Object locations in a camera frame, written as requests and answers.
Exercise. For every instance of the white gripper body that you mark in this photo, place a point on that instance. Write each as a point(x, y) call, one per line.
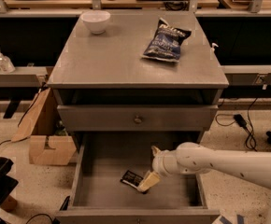
point(159, 163)

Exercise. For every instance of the black rxbar chocolate bar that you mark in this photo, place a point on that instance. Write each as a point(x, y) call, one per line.
point(133, 180)

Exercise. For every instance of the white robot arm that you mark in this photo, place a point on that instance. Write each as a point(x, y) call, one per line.
point(190, 158)

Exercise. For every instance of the round metal drawer knob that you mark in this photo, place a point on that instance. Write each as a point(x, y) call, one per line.
point(138, 120)

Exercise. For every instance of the open grey middle drawer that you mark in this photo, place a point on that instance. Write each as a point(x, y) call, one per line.
point(99, 197)

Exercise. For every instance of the closed grey top drawer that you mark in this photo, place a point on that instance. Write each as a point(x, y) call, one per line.
point(119, 118)

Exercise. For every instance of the grey wooden drawer cabinet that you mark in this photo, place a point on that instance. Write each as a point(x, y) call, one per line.
point(108, 69)

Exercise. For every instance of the black power adapter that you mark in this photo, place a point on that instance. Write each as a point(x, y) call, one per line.
point(240, 121)

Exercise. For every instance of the blue chip bag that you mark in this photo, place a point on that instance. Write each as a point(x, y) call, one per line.
point(166, 43)

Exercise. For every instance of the brown cardboard box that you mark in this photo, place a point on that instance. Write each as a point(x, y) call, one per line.
point(40, 127)

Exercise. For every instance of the small white pump bottle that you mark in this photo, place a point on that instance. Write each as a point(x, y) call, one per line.
point(213, 49)

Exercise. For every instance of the white ceramic bowl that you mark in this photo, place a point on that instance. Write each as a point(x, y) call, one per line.
point(95, 20)

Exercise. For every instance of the clear sanitizer bottle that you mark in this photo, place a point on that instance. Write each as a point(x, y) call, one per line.
point(6, 64)

